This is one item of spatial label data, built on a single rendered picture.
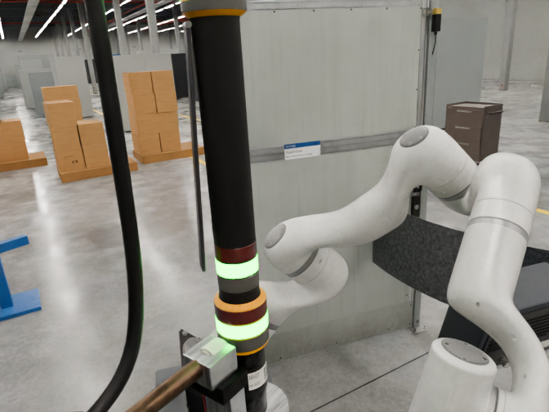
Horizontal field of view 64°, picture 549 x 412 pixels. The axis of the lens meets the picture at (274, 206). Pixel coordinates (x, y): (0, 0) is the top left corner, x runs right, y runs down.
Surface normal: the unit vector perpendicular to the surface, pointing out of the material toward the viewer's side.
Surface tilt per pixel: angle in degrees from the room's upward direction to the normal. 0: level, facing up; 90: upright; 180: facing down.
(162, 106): 90
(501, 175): 39
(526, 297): 15
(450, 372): 75
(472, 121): 90
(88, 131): 90
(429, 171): 115
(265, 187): 90
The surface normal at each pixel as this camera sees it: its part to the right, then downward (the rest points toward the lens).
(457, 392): -0.36, 0.13
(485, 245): -0.42, -0.54
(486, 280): -0.25, -0.47
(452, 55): 0.50, 0.26
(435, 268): -0.81, 0.23
